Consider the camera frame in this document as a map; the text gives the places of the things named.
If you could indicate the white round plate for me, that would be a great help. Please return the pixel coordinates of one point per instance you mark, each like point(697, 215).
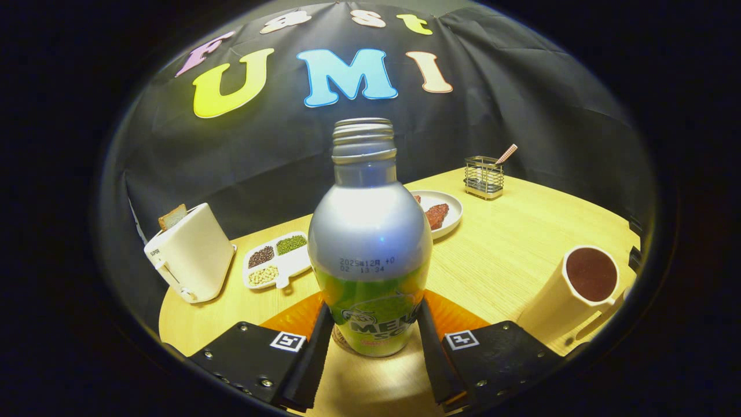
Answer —
point(454, 208)

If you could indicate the wooden table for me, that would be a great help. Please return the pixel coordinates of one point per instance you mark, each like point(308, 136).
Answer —
point(509, 255)

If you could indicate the dark brown beans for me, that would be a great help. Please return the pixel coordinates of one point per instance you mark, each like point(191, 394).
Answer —
point(261, 256)

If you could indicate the green beans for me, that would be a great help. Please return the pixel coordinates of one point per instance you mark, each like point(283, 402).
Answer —
point(291, 244)

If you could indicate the bread slice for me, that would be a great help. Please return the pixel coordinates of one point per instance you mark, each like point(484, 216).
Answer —
point(172, 217)

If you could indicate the black backdrop cloth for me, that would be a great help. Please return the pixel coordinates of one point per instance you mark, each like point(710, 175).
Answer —
point(260, 156)

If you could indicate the white toaster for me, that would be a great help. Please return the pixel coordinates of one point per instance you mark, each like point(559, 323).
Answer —
point(194, 255)

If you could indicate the pale yellow beans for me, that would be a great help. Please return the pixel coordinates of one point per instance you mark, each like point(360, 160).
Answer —
point(263, 275)

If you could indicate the white divided dish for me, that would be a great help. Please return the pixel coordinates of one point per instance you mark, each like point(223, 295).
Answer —
point(294, 265)

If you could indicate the silver green juice bottle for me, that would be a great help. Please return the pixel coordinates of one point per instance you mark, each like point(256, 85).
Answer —
point(369, 231)

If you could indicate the pink checked straw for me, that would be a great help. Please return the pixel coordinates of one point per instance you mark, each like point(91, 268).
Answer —
point(507, 153)

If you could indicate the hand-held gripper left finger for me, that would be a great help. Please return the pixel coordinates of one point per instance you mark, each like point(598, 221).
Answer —
point(310, 365)

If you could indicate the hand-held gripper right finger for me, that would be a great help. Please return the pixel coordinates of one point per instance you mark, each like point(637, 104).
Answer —
point(435, 365)

